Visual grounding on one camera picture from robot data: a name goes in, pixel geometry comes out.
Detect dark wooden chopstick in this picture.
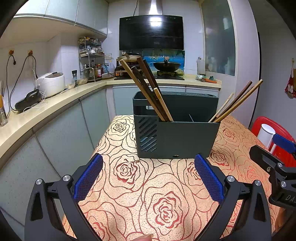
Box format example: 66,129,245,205
217,81,252,118

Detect light tan chopstick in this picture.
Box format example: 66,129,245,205
212,79,263,123

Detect tan wooden chopstick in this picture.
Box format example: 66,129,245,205
119,59,165,121

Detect dark brown chopstick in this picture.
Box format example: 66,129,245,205
137,57,158,99
143,59,161,93

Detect lower kitchen cabinets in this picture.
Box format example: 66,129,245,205
0,84,220,232

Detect glass jar with utensils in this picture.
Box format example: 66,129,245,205
0,80,8,126

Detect person left hand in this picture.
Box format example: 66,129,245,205
132,234,153,241

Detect red plastic chair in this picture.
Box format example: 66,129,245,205
251,116,295,167

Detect white electric kettle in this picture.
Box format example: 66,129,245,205
257,123,276,154

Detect red hanging ornament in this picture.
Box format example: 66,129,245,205
285,58,296,99

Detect dark green utensil holder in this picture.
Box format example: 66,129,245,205
132,91,220,159

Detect orange cloth on counter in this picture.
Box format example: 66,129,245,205
202,78,217,83

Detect white plastic jug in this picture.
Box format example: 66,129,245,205
197,57,206,75

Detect white rice cooker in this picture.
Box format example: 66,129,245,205
36,72,66,98

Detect pepper grinder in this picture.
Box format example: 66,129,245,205
71,70,78,87

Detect black glass cooktop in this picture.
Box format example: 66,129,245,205
113,71,185,81

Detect metal spice rack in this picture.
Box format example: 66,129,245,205
78,36,105,82

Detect black wok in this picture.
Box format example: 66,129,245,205
153,61,181,72

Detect brown clay pot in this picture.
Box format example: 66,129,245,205
117,52,141,63

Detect black range hood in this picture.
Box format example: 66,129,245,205
119,15,184,50

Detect black power cable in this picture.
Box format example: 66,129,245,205
4,49,17,118
9,50,39,110

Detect upper wall cabinets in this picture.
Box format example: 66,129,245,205
15,0,108,37

